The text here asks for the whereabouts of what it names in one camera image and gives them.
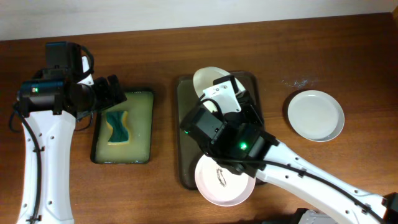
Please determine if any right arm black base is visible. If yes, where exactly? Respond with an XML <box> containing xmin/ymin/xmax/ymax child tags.
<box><xmin>260</xmin><ymin>208</ymin><xmax>338</xmax><ymax>224</ymax></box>

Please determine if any white plate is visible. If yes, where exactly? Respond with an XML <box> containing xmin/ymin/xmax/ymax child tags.
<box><xmin>195</xmin><ymin>155</ymin><xmax>256</xmax><ymax>207</ymax></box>
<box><xmin>287</xmin><ymin>90</ymin><xmax>345</xmax><ymax>142</ymax></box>
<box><xmin>193</xmin><ymin>67</ymin><xmax>246</xmax><ymax>114</ymax></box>

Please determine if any brown serving tray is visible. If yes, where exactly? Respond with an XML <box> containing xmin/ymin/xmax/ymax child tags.
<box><xmin>174</xmin><ymin>72</ymin><xmax>261</xmax><ymax>190</ymax></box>

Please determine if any black soapy water tray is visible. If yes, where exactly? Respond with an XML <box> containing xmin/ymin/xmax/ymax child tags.
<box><xmin>90</xmin><ymin>88</ymin><xmax>154</xmax><ymax>164</ymax></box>

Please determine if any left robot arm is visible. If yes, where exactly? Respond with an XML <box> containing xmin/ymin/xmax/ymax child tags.
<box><xmin>13</xmin><ymin>42</ymin><xmax>127</xmax><ymax>223</ymax></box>

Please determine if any yellow green sponge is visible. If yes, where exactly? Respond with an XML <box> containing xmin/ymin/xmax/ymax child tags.
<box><xmin>106</xmin><ymin>111</ymin><xmax>130</xmax><ymax>146</ymax></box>

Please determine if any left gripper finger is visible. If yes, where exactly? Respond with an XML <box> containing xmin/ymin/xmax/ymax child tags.
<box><xmin>93</xmin><ymin>77</ymin><xmax>109</xmax><ymax>108</ymax></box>
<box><xmin>108</xmin><ymin>75</ymin><xmax>127</xmax><ymax>104</ymax></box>

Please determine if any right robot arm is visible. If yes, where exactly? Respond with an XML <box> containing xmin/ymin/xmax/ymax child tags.
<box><xmin>180</xmin><ymin>75</ymin><xmax>397</xmax><ymax>223</ymax></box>

